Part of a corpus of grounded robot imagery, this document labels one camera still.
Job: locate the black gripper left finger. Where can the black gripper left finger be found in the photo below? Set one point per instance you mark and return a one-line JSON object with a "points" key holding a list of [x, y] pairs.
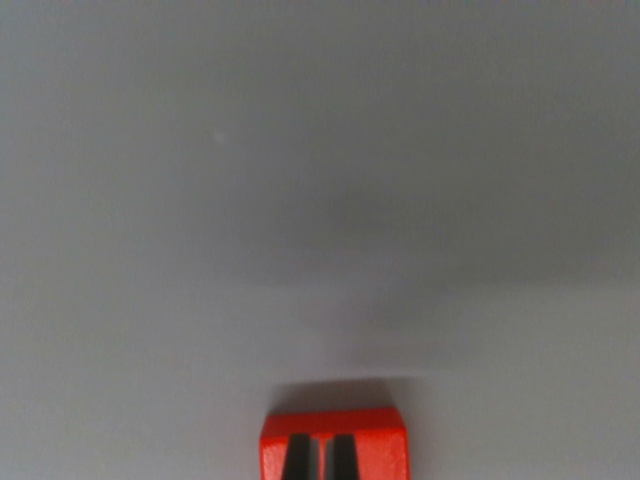
{"points": [[298, 457]]}

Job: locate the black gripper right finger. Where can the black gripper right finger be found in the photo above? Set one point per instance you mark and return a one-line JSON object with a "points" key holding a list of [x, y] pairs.
{"points": [[345, 457]]}

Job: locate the red cube block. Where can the red cube block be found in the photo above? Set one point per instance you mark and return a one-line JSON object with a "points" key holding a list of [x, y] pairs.
{"points": [[382, 450]]}

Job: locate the white plastic tray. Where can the white plastic tray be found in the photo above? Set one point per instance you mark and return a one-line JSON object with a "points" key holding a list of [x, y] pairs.
{"points": [[320, 200]]}

